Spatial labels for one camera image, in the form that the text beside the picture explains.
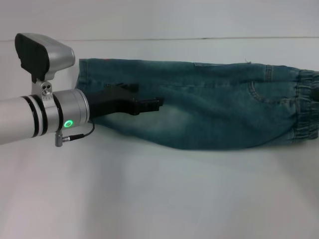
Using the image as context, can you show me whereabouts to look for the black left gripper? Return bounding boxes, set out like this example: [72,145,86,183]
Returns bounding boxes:
[85,82,165,118]

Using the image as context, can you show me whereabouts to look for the left wrist cable with plug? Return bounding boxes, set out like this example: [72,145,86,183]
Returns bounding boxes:
[54,120,96,148]

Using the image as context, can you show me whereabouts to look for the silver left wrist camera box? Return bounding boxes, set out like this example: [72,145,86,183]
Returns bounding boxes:
[14,32,76,102]

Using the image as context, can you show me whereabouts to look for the blue denim shorts with print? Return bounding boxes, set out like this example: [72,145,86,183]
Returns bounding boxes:
[74,57,319,151]

